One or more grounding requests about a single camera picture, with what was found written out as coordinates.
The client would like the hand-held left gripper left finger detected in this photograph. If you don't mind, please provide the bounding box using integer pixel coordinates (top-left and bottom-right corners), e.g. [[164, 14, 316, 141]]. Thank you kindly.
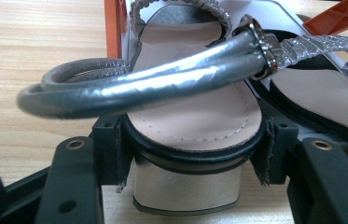
[[91, 113, 133, 191]]

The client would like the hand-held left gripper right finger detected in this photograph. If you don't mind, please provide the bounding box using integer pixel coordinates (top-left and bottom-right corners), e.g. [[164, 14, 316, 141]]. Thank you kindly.
[[249, 113, 300, 188]]

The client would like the black silver-strap heeled sandal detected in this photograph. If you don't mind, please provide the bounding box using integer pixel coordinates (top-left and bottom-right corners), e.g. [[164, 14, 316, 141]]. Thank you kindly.
[[16, 0, 348, 217], [249, 29, 348, 157]]

